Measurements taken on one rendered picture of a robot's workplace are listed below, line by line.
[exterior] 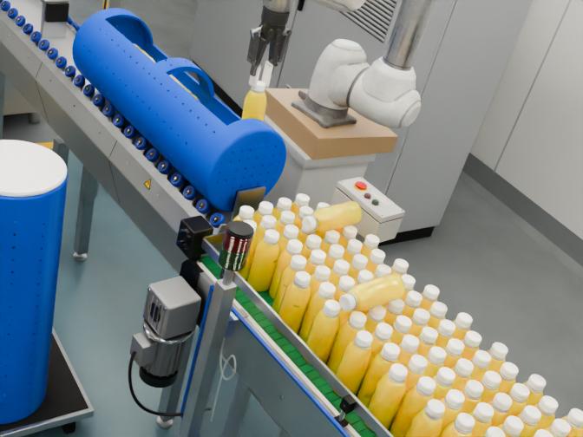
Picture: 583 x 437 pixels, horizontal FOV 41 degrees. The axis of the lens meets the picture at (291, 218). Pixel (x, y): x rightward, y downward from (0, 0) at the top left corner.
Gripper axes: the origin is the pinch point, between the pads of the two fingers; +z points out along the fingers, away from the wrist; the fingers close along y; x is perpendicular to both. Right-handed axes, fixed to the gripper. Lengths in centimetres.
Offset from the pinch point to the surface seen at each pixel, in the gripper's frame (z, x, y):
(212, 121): 13.8, -0.4, 13.3
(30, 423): 120, -2, 60
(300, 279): 27, 55, 21
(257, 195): 31.8, 14.3, 3.1
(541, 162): 96, -40, -266
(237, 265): 17, 55, 42
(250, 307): 45, 44, 23
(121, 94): 25, -40, 20
